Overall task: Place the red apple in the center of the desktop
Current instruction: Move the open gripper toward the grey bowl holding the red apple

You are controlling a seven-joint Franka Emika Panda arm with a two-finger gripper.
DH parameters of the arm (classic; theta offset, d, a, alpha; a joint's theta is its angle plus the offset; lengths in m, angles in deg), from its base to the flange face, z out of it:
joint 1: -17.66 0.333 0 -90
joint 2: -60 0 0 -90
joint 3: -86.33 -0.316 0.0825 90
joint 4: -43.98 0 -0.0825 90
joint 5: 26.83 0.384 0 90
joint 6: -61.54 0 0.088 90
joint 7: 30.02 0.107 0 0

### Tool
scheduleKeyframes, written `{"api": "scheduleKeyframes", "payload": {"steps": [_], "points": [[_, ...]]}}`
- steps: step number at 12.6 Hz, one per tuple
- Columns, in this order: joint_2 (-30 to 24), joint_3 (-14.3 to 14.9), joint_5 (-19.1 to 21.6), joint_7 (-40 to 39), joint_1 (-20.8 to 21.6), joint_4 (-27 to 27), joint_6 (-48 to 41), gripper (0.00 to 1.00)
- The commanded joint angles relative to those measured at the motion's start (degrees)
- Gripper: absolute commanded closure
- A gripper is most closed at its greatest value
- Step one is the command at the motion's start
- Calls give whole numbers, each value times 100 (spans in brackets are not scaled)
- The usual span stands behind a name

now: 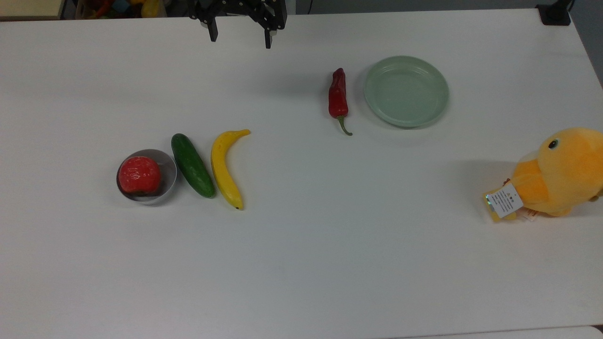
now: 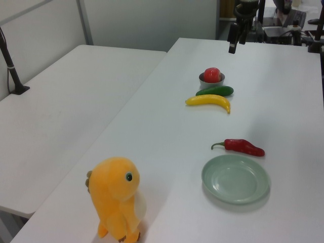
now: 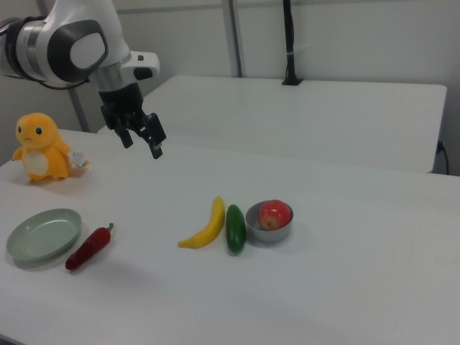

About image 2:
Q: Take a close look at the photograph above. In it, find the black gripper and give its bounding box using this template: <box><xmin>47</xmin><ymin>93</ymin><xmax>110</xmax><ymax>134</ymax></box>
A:
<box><xmin>227</xmin><ymin>0</ymin><xmax>259</xmax><ymax>55</ymax></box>

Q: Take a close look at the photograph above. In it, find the red apple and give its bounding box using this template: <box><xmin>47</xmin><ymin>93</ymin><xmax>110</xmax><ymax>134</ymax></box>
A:
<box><xmin>204</xmin><ymin>67</ymin><xmax>222</xmax><ymax>84</ymax></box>

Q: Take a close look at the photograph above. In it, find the black desk equipment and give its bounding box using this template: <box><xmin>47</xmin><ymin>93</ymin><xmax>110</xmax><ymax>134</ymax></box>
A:
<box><xmin>262</xmin><ymin>24</ymin><xmax>306</xmax><ymax>47</ymax></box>

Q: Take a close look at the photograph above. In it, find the small grey bowl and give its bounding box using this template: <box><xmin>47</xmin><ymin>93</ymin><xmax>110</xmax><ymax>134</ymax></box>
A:
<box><xmin>198</xmin><ymin>71</ymin><xmax>226</xmax><ymax>90</ymax></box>

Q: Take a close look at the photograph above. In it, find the green cucumber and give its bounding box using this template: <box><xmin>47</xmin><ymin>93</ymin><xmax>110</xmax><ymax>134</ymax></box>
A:
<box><xmin>195</xmin><ymin>86</ymin><xmax>234</xmax><ymax>98</ymax></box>

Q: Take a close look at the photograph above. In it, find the yellow banana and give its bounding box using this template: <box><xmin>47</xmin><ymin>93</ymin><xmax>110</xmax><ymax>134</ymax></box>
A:
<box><xmin>185</xmin><ymin>94</ymin><xmax>231</xmax><ymax>114</ymax></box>

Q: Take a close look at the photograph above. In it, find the black clamp stand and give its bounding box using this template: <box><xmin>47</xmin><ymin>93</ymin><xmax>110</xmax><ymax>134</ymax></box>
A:
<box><xmin>307</xmin><ymin>20</ymin><xmax>324</xmax><ymax>54</ymax></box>

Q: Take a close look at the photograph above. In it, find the red chili pepper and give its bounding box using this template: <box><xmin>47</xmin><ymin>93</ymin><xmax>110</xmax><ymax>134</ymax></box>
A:
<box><xmin>211</xmin><ymin>138</ymin><xmax>265</xmax><ymax>157</ymax></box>

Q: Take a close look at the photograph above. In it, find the pale green plate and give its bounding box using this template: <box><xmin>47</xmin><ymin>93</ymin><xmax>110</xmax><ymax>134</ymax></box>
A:
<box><xmin>201</xmin><ymin>154</ymin><xmax>271</xmax><ymax>205</ymax></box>

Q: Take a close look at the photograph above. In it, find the grey partition panel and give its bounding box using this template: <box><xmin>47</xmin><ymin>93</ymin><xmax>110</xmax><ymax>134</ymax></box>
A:
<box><xmin>0</xmin><ymin>0</ymin><xmax>218</xmax><ymax>46</ymax></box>

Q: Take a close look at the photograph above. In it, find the white side table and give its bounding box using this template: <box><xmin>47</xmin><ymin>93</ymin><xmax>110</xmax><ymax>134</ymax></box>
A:
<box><xmin>0</xmin><ymin>44</ymin><xmax>168</xmax><ymax>220</ymax></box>

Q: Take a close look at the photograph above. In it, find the orange plush toy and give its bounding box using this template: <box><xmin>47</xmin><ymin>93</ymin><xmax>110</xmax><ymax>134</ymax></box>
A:
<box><xmin>85</xmin><ymin>156</ymin><xmax>147</xmax><ymax>243</ymax></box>

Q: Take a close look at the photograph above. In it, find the black pole with base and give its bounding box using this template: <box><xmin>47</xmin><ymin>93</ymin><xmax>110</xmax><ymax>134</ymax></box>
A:
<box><xmin>0</xmin><ymin>26</ymin><xmax>30</xmax><ymax>96</ymax></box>

